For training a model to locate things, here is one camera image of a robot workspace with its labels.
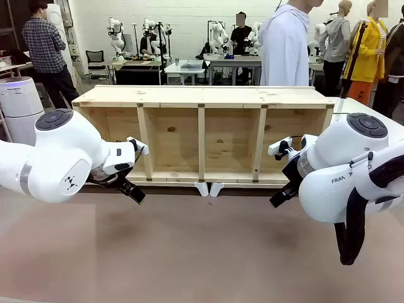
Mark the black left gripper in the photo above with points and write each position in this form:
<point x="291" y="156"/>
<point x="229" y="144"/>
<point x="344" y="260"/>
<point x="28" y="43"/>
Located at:
<point x="105" y="179"/>

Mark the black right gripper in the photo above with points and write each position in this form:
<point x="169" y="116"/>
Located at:
<point x="292" y="172"/>

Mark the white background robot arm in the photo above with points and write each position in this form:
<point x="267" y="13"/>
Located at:
<point x="218" y="34"/>
<point x="256" y="38"/>
<point x="148" y="25"/>
<point x="116" y="36"/>
<point x="318" y="36"/>

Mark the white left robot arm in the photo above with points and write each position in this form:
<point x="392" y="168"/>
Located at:
<point x="63" y="151"/>

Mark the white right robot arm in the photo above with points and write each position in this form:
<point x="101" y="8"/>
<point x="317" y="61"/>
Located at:
<point x="344" y="151"/>

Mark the wooden four-compartment shelf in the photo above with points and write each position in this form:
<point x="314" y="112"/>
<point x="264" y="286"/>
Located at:
<point x="202" y="98"/>

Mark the dark workbench table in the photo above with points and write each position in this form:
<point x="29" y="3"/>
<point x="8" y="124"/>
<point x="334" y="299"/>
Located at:
<point x="135" y="74"/>

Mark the white side table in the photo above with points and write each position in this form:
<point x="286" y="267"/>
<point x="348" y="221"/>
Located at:
<point x="363" y="105"/>

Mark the small white table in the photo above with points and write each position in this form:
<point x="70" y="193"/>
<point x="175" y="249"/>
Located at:
<point x="184" y="71"/>

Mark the black mesh office chair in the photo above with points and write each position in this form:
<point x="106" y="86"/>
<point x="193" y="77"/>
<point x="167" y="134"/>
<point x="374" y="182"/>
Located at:
<point x="95" y="60"/>

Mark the white cylindrical air purifier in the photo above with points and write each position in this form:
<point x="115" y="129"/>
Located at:
<point x="20" y="104"/>

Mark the grey long table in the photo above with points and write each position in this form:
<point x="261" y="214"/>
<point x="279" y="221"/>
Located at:
<point x="233" y="60"/>

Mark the seated person in black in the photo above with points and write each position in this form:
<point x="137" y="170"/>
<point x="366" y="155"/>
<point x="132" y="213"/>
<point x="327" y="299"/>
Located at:
<point x="148" y="44"/>

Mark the person in white hoodie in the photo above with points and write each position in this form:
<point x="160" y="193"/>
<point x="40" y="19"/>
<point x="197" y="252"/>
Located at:
<point x="284" y="47"/>

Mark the black stand with orange band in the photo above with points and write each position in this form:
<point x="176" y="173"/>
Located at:
<point x="355" y="53"/>

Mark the mannequin in yellow jacket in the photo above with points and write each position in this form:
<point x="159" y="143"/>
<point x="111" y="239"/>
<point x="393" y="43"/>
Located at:
<point x="367" y="60"/>

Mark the tall white air conditioner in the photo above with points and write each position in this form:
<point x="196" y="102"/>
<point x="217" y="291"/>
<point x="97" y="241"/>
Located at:
<point x="67" y="44"/>

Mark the mannequin in grey hoodie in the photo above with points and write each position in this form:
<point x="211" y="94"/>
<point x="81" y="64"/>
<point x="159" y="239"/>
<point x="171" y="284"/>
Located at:
<point x="336" y="41"/>

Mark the person in black t-shirt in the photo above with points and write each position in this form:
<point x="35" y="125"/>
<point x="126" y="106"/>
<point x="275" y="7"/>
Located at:
<point x="240" y="36"/>

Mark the person in plaid shirt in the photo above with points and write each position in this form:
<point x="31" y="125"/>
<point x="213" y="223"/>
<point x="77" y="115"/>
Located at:
<point x="47" y="47"/>

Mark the light wooden desk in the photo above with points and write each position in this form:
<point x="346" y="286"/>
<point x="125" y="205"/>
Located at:
<point x="15" y="67"/>

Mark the mannequin in dark jacket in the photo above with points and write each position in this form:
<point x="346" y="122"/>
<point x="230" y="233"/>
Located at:
<point x="393" y="63"/>

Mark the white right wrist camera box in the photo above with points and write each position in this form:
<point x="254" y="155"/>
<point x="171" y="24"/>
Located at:
<point x="279" y="146"/>

